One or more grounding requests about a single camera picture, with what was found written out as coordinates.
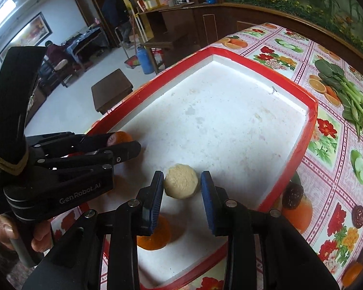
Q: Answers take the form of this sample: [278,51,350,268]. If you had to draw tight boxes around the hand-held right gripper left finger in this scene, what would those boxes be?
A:
[21,171,165,290]

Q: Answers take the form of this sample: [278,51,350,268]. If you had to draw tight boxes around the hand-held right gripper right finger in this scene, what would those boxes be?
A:
[200,171,341,290]

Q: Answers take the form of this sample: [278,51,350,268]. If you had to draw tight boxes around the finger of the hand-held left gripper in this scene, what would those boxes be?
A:
[26,131,118,155]
[33,141,142,173]

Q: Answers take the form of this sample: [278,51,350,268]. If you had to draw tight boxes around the orange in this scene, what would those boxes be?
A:
[107,131,144,195]
[137,214,172,251]

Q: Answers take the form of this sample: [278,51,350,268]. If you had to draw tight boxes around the peeled sugarcane piece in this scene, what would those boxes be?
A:
[164,164,198,199]

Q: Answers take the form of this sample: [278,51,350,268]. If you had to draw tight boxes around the red-rimmed white foam tray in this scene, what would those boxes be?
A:
[86,47,318,290]

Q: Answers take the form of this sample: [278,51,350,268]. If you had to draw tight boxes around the person's left hand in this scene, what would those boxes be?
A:
[0,214,54,253]

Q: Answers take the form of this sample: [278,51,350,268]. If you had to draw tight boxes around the dark wooden stool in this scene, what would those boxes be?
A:
[91,68,134,115]

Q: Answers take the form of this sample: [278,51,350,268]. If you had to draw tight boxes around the broom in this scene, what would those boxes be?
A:
[124,12,143,71]

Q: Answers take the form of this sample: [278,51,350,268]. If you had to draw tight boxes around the fluorescent ceiling light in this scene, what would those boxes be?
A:
[0,0,17,37]

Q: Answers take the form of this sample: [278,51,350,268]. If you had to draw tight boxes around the blue thermos jug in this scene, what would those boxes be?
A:
[140,45,156,75]

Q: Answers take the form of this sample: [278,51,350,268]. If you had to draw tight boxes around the cluttered background table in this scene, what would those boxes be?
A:
[65,26,111,64]

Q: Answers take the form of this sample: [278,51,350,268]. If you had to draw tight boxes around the red white bucket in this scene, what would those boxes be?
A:
[151,48,165,72]

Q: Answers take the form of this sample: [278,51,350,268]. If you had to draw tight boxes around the floral fruit print tablecloth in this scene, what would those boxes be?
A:
[53,22,363,290]

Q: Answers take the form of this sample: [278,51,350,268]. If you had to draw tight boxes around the wooden cabinet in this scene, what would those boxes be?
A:
[133,0,227,67]

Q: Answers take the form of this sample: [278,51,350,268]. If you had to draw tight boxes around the yellow white box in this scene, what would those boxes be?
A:
[137,0,167,9]

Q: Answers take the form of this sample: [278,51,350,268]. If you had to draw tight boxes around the leafy green vegetables bunch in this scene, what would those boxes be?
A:
[314,59,363,142]

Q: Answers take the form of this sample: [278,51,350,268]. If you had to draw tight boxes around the framed wall picture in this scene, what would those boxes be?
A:
[0,11,53,63]

